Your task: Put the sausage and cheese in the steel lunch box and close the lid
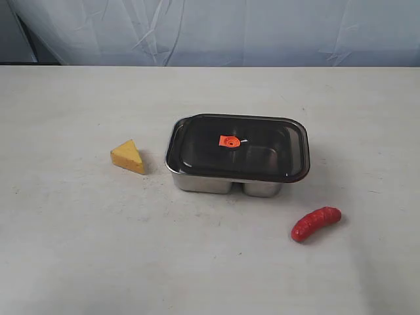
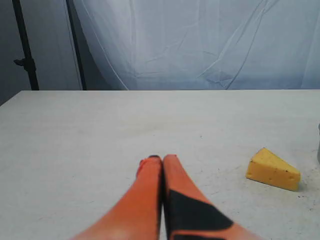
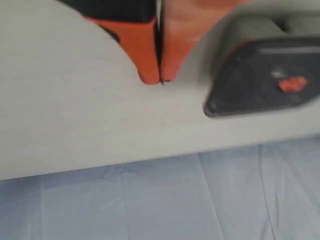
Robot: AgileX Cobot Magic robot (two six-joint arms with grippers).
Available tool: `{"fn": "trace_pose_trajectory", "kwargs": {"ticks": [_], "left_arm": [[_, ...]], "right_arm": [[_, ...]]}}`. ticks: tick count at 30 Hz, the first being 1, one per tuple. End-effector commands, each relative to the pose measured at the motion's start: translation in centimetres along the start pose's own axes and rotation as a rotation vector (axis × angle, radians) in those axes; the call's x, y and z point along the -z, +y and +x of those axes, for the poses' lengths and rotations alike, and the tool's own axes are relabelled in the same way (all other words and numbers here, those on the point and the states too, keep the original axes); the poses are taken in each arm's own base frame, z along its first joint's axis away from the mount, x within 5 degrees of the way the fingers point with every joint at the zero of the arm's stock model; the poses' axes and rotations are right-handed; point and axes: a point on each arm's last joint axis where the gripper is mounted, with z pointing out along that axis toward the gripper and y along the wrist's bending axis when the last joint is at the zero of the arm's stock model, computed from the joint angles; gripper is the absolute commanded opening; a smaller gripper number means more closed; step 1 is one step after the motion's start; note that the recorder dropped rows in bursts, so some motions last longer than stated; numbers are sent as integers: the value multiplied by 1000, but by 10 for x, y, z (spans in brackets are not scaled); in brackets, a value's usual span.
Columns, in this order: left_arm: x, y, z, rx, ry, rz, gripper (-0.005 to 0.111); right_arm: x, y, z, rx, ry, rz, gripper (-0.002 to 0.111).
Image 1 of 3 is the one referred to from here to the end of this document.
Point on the dark transparent lunch box lid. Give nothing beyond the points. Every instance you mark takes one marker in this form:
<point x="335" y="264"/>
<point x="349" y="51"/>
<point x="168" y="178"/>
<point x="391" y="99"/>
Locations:
<point x="262" y="144"/>

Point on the yellow cheese wedge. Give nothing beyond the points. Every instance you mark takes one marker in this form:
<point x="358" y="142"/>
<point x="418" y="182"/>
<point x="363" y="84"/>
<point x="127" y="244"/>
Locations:
<point x="126" y="156"/>

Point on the red sausage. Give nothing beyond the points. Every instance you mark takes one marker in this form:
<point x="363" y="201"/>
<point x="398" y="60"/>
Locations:
<point x="312" y="222"/>

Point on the steel two-compartment lunch box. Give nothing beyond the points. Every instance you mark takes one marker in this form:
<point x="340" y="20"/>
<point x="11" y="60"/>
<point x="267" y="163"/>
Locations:
<point x="210" y="185"/>

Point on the white backdrop cloth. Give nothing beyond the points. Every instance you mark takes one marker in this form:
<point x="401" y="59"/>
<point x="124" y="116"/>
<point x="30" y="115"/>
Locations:
<point x="213" y="33"/>

